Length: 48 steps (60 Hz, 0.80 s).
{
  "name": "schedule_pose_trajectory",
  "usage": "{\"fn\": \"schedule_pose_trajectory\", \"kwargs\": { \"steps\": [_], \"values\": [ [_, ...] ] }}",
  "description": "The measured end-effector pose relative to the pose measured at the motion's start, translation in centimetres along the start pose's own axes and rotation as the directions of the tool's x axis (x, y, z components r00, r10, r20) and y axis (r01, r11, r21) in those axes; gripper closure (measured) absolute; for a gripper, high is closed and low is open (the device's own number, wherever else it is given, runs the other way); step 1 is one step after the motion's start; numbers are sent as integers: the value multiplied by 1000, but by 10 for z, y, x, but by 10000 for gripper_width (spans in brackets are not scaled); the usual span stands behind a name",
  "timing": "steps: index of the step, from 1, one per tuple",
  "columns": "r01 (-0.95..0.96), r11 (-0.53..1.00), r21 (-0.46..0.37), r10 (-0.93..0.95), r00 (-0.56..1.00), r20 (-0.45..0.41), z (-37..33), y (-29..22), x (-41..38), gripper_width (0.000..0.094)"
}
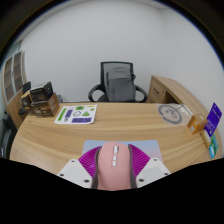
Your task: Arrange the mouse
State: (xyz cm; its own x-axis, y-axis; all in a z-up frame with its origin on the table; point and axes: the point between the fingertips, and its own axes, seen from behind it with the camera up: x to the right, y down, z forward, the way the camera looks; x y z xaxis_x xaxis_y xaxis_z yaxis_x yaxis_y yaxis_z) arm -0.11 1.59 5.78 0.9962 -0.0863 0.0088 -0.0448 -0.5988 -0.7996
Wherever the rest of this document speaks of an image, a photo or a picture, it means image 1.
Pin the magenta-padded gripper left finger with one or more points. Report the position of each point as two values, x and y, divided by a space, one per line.
75 171

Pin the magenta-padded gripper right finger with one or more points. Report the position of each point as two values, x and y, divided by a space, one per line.
153 170

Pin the pink computer mouse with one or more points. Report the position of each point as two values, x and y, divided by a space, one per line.
115 171

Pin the pink and blue mouse pad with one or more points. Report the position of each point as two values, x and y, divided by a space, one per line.
151 146

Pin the white sticker sheet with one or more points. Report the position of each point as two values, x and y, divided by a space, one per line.
76 114

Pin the round grey logo disc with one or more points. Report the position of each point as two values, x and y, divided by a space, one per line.
170 114

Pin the yellow flat box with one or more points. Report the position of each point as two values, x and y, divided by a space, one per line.
205 139

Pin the small orange box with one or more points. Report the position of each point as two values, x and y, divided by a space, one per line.
196 124

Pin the large brown carton box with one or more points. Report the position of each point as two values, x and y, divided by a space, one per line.
46 108

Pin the black leather armchair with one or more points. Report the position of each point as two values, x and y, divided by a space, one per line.
6 140

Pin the wooden side desk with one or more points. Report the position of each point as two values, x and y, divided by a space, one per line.
163 91

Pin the purple standing sign card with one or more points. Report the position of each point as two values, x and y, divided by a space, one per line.
214 118

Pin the black mesh office chair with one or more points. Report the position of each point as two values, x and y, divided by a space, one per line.
96 91

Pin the black carton box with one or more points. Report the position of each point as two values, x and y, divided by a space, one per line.
41 91

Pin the grey backpack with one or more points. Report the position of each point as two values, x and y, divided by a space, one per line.
120 85

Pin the wooden shelf cabinet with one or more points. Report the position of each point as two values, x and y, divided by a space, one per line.
13 103

